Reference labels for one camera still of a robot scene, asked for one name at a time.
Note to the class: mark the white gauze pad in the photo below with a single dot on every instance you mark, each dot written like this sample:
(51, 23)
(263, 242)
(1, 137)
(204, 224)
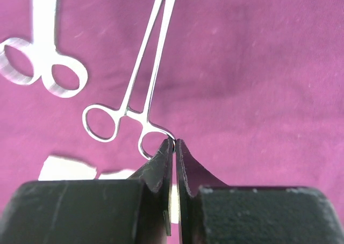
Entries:
(117, 175)
(175, 207)
(56, 168)

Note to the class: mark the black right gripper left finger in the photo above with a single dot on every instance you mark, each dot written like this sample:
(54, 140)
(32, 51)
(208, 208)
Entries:
(134, 210)

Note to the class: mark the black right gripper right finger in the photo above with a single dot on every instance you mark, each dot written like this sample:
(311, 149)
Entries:
(212, 211)

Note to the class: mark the purple cloth mat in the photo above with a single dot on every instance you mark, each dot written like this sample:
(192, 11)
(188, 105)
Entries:
(254, 88)

